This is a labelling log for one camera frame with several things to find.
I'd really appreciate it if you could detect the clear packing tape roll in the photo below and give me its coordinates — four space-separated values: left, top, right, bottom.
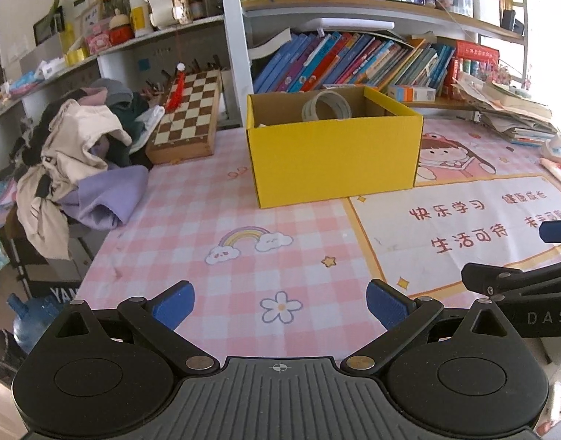
301 91 353 121

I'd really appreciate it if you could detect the stack of papers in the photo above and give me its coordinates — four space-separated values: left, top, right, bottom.
453 72 561 180

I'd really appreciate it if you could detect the blue water bottle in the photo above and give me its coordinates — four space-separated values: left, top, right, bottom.
7 293 63 353

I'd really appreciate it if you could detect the pink checkered tablecloth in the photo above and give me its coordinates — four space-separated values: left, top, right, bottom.
78 118 561 359

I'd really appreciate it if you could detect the pile of clothes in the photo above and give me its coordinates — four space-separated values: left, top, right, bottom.
17 78 166 260

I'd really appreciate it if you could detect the yellow cardboard box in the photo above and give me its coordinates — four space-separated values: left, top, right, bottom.
245 88 424 209

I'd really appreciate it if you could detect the wooden chessboard box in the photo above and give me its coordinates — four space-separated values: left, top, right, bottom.
145 70 222 165

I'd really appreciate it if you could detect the red tassel ornament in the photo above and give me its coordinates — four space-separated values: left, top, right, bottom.
165 62 186 113

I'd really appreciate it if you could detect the orange white toothpaste box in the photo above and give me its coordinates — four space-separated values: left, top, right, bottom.
321 83 376 91

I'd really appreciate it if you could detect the row of books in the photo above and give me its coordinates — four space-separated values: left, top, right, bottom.
252 30 499 99

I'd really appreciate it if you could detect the white shelf unit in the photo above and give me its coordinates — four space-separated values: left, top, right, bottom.
0 0 531 138

